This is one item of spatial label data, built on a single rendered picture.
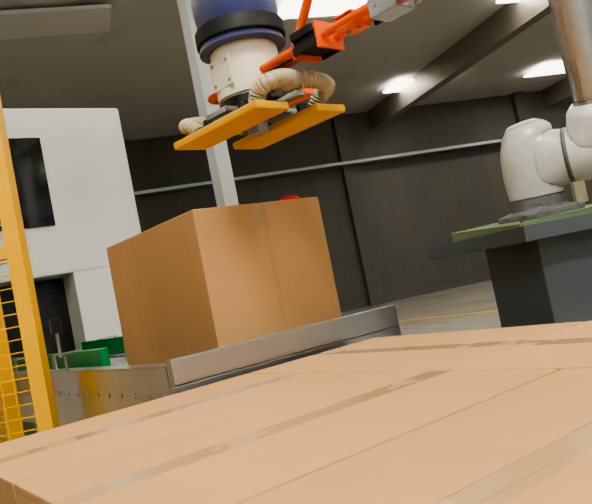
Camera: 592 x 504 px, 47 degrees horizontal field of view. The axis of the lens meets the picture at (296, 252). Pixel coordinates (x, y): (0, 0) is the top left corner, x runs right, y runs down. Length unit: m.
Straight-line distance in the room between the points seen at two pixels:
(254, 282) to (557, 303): 0.80
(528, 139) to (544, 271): 0.37
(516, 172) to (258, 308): 0.82
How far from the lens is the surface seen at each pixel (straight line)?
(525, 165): 1.99
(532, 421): 0.71
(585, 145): 1.97
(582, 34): 1.95
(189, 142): 1.71
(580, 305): 1.97
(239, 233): 1.73
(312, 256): 1.85
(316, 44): 1.55
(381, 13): 1.43
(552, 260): 1.92
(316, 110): 1.64
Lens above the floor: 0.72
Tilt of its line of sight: 3 degrees up
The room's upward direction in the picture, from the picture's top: 11 degrees counter-clockwise
